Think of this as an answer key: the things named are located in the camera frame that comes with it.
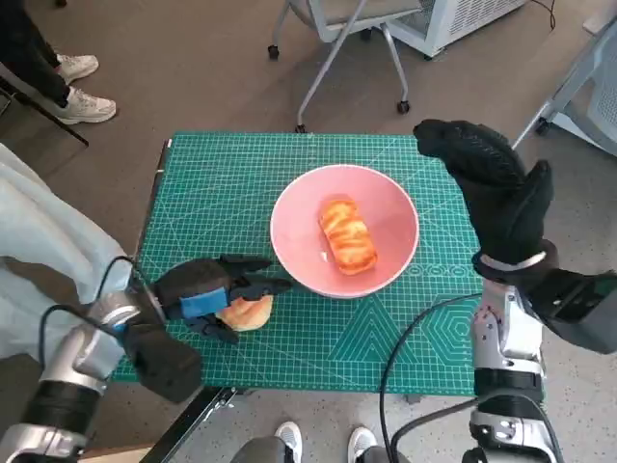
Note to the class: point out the person in light trousers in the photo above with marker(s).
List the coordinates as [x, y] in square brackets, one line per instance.
[38, 217]

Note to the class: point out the dark grey leg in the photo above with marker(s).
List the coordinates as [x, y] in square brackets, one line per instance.
[381, 455]
[260, 451]

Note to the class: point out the green cutting mat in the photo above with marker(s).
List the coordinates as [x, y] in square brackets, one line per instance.
[217, 193]

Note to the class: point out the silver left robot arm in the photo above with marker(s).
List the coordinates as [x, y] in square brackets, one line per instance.
[72, 352]

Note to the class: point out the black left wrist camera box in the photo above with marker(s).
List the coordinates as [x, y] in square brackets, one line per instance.
[164, 362]

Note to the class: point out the silver table edge rail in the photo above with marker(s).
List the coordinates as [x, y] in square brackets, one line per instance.
[160, 173]

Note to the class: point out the white grilled cabinet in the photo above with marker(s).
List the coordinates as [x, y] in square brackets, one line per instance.
[453, 29]

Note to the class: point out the pale blue wheeled chair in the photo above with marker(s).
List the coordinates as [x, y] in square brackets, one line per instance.
[602, 87]

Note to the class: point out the black metal table rail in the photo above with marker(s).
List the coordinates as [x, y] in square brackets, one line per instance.
[193, 419]

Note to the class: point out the round toy bread bun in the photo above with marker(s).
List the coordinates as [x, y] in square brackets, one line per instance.
[250, 316]

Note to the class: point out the black stand leg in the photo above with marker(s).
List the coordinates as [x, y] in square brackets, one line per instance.
[48, 118]

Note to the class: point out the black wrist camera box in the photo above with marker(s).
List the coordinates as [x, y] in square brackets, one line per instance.
[573, 308]
[164, 362]

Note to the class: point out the white shoe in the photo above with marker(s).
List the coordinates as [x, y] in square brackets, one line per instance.
[361, 436]
[289, 434]

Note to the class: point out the person with white shoes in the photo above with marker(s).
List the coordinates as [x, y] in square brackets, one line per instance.
[24, 43]

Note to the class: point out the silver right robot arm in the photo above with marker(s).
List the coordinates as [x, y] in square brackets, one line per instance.
[501, 337]

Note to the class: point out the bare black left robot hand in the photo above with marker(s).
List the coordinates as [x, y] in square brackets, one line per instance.
[193, 284]

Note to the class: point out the pink bowl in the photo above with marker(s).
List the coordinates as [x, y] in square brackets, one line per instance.
[299, 241]

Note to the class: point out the grey wheeled chair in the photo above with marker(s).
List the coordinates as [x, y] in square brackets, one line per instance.
[366, 12]

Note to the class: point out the long twisted toy bread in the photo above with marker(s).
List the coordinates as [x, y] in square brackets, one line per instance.
[347, 231]

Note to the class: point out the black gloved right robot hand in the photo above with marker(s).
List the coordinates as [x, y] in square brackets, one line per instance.
[501, 202]

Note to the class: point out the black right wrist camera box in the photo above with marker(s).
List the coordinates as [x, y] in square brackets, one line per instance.
[573, 308]

